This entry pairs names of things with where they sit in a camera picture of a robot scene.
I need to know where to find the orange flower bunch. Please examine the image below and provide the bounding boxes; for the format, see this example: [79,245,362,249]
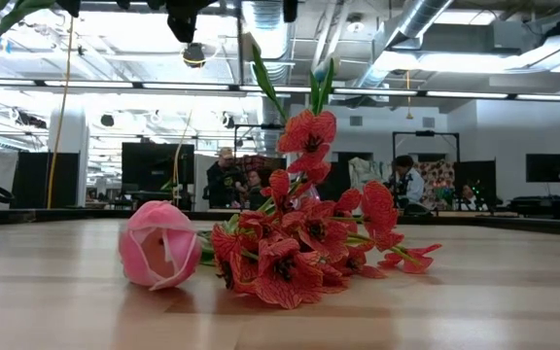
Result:
[209,109,444,311]

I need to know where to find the pink glass vase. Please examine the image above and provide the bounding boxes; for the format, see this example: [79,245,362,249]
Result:
[298,180,323,203]

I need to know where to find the strip light bar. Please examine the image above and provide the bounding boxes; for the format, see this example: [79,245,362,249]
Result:
[0,79,560,104]

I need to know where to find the large black screen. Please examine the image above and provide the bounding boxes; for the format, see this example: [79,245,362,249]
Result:
[121,141,196,194]

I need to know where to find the person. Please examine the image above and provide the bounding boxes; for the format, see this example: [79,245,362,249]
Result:
[244,168,269,211]
[205,146,248,211]
[387,154,428,216]

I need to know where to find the black partition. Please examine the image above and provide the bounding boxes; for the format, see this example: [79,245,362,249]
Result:
[13,151,81,210]

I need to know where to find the white cloth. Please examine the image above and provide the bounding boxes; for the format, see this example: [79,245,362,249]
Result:
[347,156,388,195]

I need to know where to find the patterned cloth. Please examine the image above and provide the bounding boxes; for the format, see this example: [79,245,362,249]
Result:
[413,158,457,211]

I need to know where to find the black computer cabinet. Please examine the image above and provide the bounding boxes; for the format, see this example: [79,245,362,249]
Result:
[453,158,499,213]

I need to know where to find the black desk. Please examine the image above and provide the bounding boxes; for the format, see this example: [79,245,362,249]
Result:
[507,193,560,221]

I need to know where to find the black ceiling cable reel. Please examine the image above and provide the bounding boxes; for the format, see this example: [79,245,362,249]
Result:
[181,41,208,70]

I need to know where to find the yellow hanging cable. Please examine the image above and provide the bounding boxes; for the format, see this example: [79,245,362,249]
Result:
[45,17,76,211]

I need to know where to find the black pipe frame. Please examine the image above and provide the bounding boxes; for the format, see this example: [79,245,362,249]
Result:
[390,129,462,164]
[232,122,291,161]

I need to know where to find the yellow reel cable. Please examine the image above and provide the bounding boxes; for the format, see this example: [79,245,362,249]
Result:
[171,109,194,208]

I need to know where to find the black looped cable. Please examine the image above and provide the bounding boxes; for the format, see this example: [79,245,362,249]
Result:
[0,183,18,206]

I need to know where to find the silver ventilation duct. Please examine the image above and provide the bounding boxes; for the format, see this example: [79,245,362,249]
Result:
[238,0,457,158]

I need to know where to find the black aluminium table frame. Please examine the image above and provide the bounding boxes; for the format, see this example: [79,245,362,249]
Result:
[0,206,560,238]

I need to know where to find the black wall screen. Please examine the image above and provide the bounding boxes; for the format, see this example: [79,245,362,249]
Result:
[524,153,560,185]

